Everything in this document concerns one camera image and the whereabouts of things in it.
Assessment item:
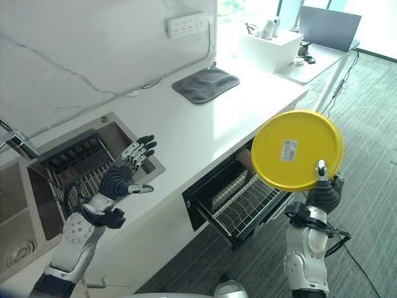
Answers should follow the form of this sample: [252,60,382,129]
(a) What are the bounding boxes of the steel kitchen sink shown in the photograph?
[0,111,166,277]

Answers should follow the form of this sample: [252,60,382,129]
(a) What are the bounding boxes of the chrome faucet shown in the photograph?
[0,119,40,161]

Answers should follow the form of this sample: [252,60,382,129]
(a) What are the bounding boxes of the grey folded cloth mat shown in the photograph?
[171,67,241,105]

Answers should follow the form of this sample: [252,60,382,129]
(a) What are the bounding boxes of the white box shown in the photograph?
[237,30,304,75]

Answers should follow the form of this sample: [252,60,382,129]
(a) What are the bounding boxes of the white desk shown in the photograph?
[274,38,362,112]

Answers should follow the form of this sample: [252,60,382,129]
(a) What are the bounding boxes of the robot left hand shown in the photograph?
[98,134,158,203]

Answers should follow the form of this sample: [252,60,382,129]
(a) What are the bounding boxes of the yellow round plate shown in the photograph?
[250,109,345,192]

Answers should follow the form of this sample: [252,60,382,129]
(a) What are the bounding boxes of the black dishwasher drawer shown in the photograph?
[182,138,288,251]

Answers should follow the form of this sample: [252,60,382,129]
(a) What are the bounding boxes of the dish rack in sink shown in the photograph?
[38,136,125,220]

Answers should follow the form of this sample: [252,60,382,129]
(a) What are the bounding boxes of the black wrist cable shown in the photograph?
[310,222,381,298]

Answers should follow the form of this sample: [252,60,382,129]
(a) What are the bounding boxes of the white power strip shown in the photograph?
[166,12,208,39]

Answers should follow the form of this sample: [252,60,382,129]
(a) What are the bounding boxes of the wire dish rack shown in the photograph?
[198,173,280,238]

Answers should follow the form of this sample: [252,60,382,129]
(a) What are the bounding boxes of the sink drain strainer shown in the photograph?
[5,238,37,268]

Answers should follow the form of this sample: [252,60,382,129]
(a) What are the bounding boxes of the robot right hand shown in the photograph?
[305,159,346,215]

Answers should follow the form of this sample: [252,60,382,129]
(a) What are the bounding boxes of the black cable on floor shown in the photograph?
[325,49,360,117]

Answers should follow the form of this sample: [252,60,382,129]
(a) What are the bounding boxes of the small black device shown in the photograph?
[294,43,316,66]

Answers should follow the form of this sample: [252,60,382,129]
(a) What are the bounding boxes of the robot torso silver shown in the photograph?
[136,271,249,298]

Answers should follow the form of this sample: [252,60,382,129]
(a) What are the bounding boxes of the grey laptop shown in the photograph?
[290,5,362,53]

